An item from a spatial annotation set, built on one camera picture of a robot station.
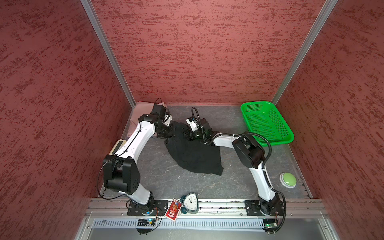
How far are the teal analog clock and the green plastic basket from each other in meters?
0.54

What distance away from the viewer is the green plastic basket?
38.9 inches

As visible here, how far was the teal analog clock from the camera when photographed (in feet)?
2.36
